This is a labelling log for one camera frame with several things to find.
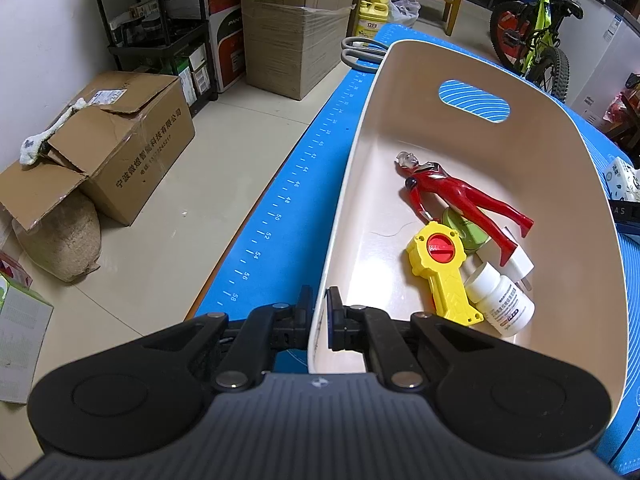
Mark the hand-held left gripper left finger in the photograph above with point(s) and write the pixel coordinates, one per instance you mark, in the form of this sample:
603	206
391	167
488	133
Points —
303	317

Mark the beige plastic storage basket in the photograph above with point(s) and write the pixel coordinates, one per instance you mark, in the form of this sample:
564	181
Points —
390	190

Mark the black metal shelf rack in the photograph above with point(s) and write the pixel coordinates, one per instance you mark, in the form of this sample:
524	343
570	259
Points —
150	35

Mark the clear plastic bag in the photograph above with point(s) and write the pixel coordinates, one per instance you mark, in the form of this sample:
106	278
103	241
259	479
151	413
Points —
405	5

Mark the red and white box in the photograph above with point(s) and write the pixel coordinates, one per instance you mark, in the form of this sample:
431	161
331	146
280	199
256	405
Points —
227	50

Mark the green round tin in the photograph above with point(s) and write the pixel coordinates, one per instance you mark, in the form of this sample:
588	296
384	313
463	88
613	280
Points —
467	232

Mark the yellow toy launcher red dial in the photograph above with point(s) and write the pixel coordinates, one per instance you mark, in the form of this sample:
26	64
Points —
440	270

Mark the white charger plug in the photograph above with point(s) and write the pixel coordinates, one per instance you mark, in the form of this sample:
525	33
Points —
522	265

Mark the blue silicone baking mat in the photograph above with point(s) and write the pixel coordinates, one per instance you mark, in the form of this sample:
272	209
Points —
280	200

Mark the film wrapped cardboard box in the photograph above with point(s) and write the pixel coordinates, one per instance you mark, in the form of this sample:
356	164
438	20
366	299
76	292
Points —
295	50

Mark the open cardboard box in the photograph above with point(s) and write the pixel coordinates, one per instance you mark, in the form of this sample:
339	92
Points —
120	145

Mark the green and black bicycle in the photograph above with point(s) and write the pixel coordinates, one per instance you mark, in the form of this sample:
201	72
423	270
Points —
535	40

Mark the beige woven sack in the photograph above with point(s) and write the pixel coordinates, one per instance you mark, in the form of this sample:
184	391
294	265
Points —
60	240

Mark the white carton green edge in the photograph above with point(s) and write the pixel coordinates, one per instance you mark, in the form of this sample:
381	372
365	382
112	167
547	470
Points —
22	340

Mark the patterned tissue pack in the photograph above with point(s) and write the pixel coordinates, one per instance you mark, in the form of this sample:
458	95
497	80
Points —
622	180

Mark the white pill bottle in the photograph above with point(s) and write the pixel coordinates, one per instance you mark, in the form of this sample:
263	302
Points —
500	302

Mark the white chest freezer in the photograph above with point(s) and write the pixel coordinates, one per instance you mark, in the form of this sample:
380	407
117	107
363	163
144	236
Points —
605	50

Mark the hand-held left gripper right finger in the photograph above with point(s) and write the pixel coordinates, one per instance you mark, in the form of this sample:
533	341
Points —
336	317

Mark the yellow detergent jug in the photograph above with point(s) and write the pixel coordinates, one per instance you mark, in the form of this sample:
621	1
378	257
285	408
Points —
372	15

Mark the red hero action figure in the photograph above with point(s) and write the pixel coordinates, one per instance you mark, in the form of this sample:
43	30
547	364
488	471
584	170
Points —
455	190

